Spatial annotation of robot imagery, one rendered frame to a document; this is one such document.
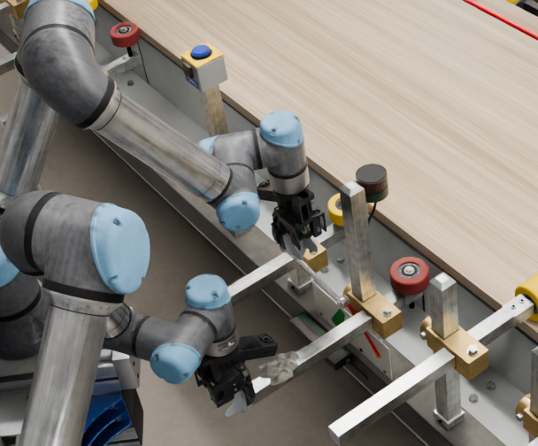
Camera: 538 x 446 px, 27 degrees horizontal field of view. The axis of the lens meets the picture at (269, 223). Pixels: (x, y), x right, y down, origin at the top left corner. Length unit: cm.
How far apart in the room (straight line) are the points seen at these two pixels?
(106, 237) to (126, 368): 65
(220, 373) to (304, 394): 120
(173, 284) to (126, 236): 211
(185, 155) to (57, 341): 45
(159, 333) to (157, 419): 140
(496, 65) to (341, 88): 39
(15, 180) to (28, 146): 8
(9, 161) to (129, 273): 53
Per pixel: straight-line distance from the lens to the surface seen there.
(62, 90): 176
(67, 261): 154
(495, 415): 240
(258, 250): 266
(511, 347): 236
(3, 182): 205
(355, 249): 217
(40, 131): 197
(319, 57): 290
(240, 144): 202
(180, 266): 369
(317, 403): 323
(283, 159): 203
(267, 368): 218
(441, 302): 199
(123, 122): 180
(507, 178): 249
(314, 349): 222
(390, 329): 226
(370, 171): 211
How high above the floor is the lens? 253
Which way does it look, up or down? 42 degrees down
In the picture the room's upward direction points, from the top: 11 degrees counter-clockwise
